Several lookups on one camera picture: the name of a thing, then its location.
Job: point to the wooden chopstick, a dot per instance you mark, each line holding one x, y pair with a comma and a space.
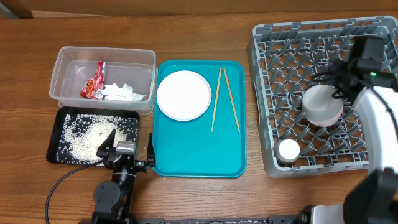
231, 99
216, 99

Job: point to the teal serving tray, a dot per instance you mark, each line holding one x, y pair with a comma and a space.
189, 148

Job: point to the white napkin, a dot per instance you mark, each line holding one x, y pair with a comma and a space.
125, 93

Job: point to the black plastic tray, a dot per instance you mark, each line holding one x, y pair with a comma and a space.
61, 114

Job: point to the red snack wrapper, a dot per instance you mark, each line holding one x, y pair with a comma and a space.
94, 85

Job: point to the spilled white rice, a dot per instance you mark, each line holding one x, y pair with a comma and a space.
82, 134

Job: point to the clear plastic bin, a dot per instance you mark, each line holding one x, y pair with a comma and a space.
134, 67

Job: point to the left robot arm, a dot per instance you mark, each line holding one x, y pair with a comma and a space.
113, 197

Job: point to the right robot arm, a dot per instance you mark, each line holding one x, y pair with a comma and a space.
361, 81

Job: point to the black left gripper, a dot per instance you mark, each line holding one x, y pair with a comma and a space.
141, 165

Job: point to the white paper cup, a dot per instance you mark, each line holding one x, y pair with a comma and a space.
287, 151

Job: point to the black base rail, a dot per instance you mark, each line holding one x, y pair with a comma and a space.
217, 221

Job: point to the white round plate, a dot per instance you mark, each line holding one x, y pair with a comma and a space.
184, 95

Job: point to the white bowl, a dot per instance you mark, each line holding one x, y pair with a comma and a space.
320, 108

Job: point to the grey dishwasher rack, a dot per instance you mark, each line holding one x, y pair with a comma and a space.
283, 58

